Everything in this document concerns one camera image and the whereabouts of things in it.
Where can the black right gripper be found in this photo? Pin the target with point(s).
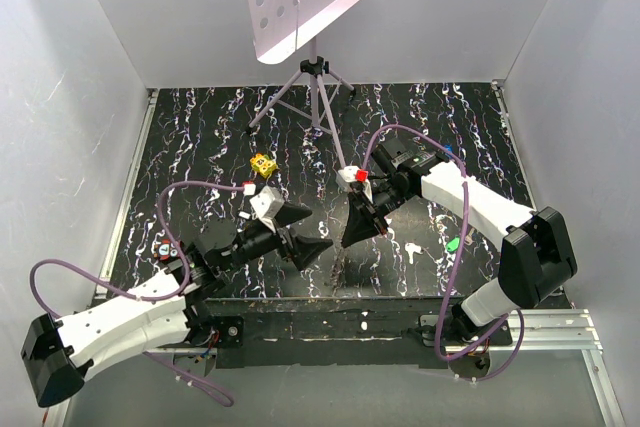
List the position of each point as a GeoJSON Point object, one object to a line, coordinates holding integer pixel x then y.
{"type": "Point", "coordinates": [361, 220]}

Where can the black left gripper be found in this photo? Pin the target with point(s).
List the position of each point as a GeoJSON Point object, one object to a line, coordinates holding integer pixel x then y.
{"type": "Point", "coordinates": [303, 249]}

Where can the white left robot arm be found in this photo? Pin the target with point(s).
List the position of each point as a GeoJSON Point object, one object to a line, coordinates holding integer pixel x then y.
{"type": "Point", "coordinates": [61, 355]}

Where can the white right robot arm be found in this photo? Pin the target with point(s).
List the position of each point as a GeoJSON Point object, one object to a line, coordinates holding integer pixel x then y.
{"type": "Point", "coordinates": [536, 254]}

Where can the yellow owl number block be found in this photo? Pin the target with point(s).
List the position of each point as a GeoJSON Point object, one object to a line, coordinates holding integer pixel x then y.
{"type": "Point", "coordinates": [263, 165]}

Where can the green tag key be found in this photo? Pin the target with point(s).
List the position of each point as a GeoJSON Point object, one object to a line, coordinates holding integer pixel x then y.
{"type": "Point", "coordinates": [453, 245]}

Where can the red owl number block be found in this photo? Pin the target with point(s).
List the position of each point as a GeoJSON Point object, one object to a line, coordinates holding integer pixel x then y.
{"type": "Point", "coordinates": [165, 251]}

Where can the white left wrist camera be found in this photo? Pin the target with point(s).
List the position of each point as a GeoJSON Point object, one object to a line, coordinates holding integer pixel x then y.
{"type": "Point", "coordinates": [267, 203]}

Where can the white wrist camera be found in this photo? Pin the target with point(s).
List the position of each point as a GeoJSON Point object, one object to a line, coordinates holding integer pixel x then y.
{"type": "Point", "coordinates": [267, 203]}
{"type": "Point", "coordinates": [352, 178]}

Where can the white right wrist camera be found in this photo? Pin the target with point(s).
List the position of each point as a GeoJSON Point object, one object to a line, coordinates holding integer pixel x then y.
{"type": "Point", "coordinates": [352, 178]}

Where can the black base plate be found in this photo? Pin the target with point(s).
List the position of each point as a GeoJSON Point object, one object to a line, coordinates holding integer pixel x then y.
{"type": "Point", "coordinates": [323, 331]}

